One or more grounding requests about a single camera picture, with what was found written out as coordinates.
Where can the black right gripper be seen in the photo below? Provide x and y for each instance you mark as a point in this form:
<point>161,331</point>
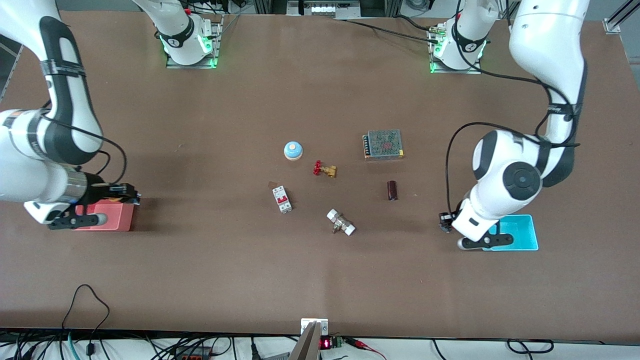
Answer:
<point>104,192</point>

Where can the pink plastic bin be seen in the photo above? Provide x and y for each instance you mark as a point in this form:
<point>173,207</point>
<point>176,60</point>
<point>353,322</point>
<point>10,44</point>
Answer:
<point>120,218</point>

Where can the green terminal block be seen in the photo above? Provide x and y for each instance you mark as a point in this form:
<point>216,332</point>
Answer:
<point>338,341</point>

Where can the blue dome bell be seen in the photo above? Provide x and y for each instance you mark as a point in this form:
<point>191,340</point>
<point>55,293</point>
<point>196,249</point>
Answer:
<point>293,150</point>

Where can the small red digit display module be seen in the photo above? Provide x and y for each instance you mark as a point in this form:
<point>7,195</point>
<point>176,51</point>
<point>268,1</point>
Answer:
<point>325,343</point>

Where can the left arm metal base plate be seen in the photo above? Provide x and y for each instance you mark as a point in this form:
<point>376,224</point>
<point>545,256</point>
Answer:
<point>456,71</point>

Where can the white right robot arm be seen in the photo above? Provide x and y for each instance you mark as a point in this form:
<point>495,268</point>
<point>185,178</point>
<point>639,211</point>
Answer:
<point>25,150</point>

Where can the red alligator clip lead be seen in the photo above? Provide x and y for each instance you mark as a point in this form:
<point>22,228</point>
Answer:
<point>364,345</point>

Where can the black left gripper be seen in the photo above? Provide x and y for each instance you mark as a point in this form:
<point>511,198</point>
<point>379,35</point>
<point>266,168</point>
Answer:
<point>444,223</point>

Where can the white circuit breaker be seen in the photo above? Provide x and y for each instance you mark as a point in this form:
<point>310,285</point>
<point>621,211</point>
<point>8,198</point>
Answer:
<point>282,199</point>

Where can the silver fitting with white ends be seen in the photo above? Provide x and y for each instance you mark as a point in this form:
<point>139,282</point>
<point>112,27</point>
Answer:
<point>341,222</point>

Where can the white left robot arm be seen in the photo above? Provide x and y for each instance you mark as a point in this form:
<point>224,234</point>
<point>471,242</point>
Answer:
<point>545,50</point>

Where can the cyan plastic bin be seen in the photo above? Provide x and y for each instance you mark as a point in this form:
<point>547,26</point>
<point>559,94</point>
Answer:
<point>523,231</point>

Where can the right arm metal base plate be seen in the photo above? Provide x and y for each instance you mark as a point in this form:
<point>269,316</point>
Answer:
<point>192,65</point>

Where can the metal mesh power supply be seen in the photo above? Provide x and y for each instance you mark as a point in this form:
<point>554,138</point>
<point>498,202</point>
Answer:
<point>384,145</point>

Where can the grey camera pole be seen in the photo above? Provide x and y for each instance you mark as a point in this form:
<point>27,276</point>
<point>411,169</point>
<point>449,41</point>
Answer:
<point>306,346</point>

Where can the aluminium profile bracket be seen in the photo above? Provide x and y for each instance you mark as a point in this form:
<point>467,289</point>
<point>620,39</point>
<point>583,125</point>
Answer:
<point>616,22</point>

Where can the metal camera pole bracket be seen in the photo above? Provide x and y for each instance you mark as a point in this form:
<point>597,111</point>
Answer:
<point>314,324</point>

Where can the dark red cylinder capacitor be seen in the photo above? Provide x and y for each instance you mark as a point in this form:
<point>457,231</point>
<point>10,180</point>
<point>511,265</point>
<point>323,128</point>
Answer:
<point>392,190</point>

